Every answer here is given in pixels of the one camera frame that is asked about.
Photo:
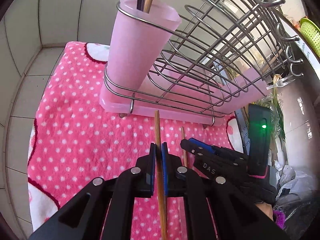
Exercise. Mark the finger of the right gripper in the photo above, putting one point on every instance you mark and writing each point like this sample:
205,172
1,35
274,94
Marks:
227,160
209,148

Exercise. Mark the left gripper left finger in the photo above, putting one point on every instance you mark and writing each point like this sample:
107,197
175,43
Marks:
103,209

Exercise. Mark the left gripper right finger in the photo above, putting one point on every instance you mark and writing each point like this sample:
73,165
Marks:
215,208

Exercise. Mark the light wooden chopstick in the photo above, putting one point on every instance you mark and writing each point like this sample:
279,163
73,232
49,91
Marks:
159,176

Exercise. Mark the metal fork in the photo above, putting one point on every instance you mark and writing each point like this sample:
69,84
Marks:
279,82

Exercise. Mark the purple sleeve forearm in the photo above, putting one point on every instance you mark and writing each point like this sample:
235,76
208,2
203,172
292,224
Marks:
279,218

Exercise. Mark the kitchen counter cabinets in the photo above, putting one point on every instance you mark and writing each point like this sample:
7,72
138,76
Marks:
30,24

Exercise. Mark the right hand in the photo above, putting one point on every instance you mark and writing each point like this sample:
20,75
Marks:
266,209

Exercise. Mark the pink drip tray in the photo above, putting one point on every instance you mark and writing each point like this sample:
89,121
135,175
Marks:
176,88

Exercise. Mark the green onions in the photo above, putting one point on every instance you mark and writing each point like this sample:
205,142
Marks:
277,118

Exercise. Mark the pink plastic right cup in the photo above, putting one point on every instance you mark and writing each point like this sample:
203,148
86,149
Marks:
250,82

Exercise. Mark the pink plastic cup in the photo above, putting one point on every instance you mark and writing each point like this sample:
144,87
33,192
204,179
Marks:
136,42
250,82

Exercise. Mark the pink polka dot towel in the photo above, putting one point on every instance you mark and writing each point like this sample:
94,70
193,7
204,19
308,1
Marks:
74,140

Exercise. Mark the pink plastic left cup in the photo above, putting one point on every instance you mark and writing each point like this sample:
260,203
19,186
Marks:
136,42

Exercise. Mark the metal shelf rack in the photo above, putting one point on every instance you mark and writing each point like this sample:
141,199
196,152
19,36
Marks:
299,99

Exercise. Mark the green plastic colander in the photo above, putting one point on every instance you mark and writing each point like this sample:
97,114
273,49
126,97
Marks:
311,33

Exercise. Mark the metal wire utensil rack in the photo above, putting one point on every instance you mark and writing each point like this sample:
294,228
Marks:
212,30

